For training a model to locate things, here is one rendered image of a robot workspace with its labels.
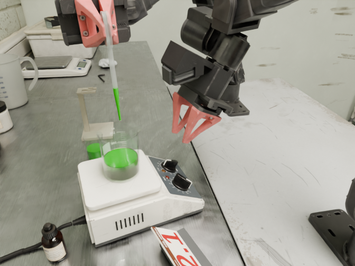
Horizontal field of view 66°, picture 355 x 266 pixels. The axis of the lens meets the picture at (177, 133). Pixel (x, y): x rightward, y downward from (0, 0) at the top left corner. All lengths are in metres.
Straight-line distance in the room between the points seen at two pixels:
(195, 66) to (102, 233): 0.29
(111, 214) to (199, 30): 0.34
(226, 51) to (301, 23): 1.74
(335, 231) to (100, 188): 0.39
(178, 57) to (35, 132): 0.54
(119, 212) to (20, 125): 0.53
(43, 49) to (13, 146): 0.80
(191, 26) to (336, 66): 2.03
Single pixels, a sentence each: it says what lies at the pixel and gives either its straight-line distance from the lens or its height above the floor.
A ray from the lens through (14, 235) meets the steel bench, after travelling 0.56.
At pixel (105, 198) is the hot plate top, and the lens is 0.44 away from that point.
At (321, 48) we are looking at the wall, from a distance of 2.34.
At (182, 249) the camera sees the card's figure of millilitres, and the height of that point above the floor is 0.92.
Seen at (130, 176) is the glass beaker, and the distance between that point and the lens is 0.45.
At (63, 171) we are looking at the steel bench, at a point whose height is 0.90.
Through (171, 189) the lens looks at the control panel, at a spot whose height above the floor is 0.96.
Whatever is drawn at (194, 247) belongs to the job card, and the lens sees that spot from 0.47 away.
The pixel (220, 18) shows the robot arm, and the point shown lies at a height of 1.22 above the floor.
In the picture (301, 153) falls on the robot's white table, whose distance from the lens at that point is 0.73.
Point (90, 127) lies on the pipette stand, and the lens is 0.79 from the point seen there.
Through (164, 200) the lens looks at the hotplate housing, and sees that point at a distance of 0.46.
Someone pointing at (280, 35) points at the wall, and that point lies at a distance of 2.13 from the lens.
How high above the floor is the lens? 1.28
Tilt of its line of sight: 31 degrees down
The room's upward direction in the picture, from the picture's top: straight up
